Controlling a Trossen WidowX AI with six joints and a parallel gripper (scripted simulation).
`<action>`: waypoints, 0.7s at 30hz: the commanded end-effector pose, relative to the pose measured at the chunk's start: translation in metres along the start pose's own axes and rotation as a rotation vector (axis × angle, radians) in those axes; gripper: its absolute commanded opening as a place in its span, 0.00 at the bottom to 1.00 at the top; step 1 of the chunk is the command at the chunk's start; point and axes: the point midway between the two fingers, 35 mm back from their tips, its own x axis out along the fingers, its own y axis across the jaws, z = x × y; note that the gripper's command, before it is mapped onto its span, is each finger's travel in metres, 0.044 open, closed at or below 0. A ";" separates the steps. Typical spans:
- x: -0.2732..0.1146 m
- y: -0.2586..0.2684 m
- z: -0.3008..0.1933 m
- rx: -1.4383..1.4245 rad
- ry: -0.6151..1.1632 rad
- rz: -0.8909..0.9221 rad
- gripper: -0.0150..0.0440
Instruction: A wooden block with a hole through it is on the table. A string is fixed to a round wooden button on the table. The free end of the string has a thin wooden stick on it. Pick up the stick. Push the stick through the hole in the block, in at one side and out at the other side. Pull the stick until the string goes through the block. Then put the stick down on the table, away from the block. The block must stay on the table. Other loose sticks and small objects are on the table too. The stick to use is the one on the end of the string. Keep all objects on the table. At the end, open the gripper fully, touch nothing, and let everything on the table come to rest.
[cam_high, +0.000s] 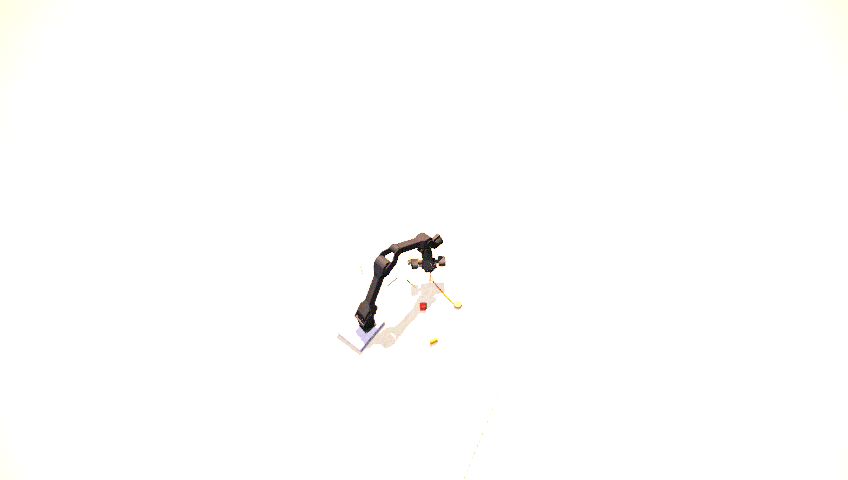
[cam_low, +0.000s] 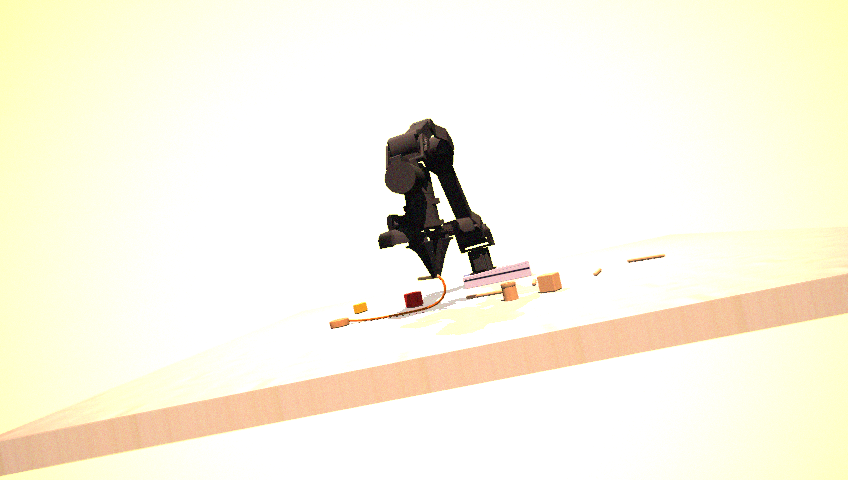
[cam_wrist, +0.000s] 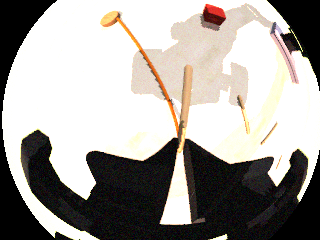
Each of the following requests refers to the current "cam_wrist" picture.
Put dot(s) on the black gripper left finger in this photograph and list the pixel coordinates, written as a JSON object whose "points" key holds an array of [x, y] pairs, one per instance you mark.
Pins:
{"points": [[152, 176]]}

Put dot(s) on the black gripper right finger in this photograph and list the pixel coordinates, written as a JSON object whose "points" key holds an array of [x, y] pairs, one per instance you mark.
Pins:
{"points": [[209, 179]]}

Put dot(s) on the orange string with tan wooden stick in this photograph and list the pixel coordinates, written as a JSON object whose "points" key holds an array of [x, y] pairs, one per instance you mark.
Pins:
{"points": [[185, 99]]}

